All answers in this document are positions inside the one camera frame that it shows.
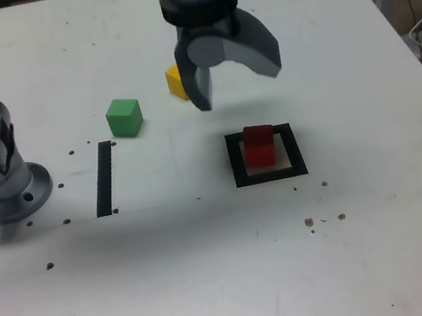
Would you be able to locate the yellow cube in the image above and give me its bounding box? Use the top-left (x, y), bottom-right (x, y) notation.
top-left (163, 63), bottom-right (190, 104)

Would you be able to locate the green cube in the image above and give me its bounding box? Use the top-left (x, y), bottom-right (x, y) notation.
top-left (102, 95), bottom-right (147, 143)

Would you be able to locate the black tape strip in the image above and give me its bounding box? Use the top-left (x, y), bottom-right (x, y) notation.
top-left (84, 139), bottom-right (124, 219)

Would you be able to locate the black tape square outline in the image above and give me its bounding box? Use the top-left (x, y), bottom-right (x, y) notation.
top-left (223, 120), bottom-right (310, 190)

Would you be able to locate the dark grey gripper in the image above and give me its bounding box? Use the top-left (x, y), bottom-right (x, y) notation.
top-left (168, 4), bottom-right (289, 117)

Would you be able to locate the red cube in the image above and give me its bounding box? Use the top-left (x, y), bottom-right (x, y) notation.
top-left (238, 121), bottom-right (281, 171)

